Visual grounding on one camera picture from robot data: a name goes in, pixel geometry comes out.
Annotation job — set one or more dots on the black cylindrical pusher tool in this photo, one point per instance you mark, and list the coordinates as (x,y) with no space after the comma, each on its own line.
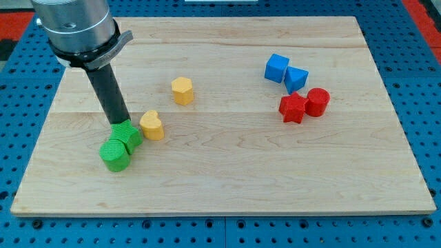
(108,92)

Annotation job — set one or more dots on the green cylinder block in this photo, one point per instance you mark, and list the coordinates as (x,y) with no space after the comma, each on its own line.
(114,155)

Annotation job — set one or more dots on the green star block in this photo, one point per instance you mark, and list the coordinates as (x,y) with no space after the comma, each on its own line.
(126,133)

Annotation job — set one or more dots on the yellow heart block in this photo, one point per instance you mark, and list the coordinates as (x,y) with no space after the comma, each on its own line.
(152,126)

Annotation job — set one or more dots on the yellow hexagon block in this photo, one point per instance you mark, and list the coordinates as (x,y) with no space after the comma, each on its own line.
(182,89)

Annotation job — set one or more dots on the wooden board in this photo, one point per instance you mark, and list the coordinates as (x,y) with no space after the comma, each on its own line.
(228,152)

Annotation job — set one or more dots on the blue cube block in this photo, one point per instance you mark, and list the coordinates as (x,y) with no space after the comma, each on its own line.
(275,68)

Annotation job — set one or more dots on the red star block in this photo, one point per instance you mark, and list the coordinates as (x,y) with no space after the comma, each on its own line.
(293,108)

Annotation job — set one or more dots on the blue triangle block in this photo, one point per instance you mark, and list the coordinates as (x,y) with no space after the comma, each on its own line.
(295,79)

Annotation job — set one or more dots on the red cylinder block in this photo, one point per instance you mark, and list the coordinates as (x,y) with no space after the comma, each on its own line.
(318,99)

